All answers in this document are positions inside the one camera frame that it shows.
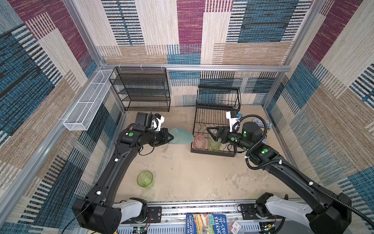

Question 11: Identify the green plastic cup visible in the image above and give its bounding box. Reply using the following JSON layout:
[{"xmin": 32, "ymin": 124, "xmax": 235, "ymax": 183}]
[
  {"xmin": 207, "ymin": 137, "xmax": 221, "ymax": 152},
  {"xmin": 137, "ymin": 171, "xmax": 153, "ymax": 187}
]

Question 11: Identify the teal translucent plastic cup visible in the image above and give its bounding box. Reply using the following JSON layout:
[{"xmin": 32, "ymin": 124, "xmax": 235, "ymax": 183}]
[{"xmin": 169, "ymin": 127, "xmax": 193, "ymax": 144}]

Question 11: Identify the pink translucent plastic cup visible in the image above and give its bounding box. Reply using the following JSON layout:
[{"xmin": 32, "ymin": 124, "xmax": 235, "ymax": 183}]
[{"xmin": 193, "ymin": 135, "xmax": 206, "ymax": 150}]

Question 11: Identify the black wire dish rack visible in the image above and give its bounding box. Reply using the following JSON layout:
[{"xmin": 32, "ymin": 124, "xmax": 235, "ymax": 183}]
[{"xmin": 191, "ymin": 85, "xmax": 241, "ymax": 158}]

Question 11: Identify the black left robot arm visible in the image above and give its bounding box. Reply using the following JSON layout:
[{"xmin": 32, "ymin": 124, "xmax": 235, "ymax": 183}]
[{"xmin": 72, "ymin": 112, "xmax": 174, "ymax": 234}]

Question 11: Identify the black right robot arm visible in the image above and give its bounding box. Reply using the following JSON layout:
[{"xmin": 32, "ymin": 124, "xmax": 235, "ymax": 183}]
[{"xmin": 207, "ymin": 122, "xmax": 352, "ymax": 234}]

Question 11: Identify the black mesh shelf unit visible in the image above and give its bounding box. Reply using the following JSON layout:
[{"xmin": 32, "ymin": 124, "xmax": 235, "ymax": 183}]
[{"xmin": 109, "ymin": 67, "xmax": 171, "ymax": 112}]

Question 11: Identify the treehouse book at front edge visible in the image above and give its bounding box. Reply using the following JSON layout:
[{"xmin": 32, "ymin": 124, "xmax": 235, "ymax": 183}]
[{"xmin": 186, "ymin": 214, "xmax": 229, "ymax": 234}]

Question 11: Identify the small clear packet with label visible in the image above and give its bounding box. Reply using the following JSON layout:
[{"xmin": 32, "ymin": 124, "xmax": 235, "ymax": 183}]
[{"xmin": 229, "ymin": 220, "xmax": 244, "ymax": 234}]

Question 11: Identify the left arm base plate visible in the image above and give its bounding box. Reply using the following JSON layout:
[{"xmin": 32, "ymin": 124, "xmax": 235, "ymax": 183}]
[{"xmin": 143, "ymin": 206, "xmax": 162, "ymax": 224}]

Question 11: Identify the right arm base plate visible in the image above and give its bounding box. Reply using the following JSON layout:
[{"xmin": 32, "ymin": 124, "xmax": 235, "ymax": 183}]
[{"xmin": 237, "ymin": 203, "xmax": 262, "ymax": 220}]

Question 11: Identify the white wire wall basket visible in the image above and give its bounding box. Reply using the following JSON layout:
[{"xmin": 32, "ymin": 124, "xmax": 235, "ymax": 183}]
[{"xmin": 63, "ymin": 70, "xmax": 113, "ymax": 131}]

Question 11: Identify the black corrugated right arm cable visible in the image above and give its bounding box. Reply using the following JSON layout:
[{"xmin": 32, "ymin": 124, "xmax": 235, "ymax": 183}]
[{"xmin": 232, "ymin": 114, "xmax": 374, "ymax": 229}]

